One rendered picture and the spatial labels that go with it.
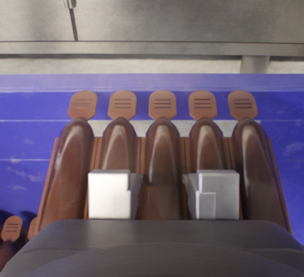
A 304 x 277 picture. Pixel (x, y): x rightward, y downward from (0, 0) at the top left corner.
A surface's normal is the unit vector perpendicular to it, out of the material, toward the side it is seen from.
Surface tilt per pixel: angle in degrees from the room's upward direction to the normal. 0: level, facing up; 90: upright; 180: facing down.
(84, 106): 0
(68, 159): 0
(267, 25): 90
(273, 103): 90
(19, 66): 0
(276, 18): 90
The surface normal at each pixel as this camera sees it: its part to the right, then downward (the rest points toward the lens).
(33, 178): -0.02, 0.73
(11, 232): -0.02, -0.69
